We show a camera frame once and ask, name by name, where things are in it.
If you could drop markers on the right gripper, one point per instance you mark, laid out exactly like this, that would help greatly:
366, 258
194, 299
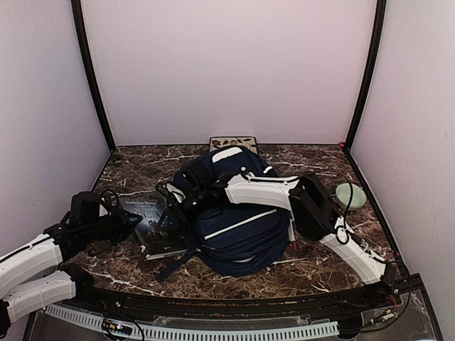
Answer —
170, 212

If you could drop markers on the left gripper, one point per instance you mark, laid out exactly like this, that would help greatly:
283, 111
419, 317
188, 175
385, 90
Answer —
125, 225

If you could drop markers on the dark Wuthering Heights book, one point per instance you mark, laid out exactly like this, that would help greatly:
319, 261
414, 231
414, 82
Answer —
154, 233

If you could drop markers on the navy blue student backpack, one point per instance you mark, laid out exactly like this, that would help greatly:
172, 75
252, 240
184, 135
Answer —
233, 239

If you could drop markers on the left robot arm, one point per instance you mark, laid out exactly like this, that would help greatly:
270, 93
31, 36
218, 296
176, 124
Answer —
38, 274

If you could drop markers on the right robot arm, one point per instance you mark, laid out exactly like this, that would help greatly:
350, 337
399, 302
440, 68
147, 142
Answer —
311, 210

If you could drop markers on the floral pattern notebook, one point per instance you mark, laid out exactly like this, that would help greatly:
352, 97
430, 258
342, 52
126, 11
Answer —
218, 142

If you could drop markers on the white marker purple cap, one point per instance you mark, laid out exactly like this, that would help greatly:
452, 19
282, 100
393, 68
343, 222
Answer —
292, 237

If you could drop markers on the green ceramic bowl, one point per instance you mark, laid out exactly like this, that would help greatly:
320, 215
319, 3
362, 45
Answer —
350, 194

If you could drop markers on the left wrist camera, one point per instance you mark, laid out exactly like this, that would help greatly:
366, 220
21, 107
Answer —
89, 206

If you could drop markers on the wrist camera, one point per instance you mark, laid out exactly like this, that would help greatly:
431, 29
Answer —
89, 206
198, 175

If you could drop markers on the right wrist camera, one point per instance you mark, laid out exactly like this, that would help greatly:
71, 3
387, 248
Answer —
198, 175

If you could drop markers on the white slotted cable duct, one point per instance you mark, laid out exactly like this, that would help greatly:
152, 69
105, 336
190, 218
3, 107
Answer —
167, 328

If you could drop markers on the left black frame post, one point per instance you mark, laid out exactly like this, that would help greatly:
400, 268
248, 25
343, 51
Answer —
85, 53

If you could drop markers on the black frame post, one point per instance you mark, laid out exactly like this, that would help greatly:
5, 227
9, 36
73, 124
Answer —
85, 53
370, 63

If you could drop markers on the black front rail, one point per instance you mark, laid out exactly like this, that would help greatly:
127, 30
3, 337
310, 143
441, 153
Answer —
336, 305

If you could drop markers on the right black frame post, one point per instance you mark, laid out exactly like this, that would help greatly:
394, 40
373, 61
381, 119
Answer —
370, 63

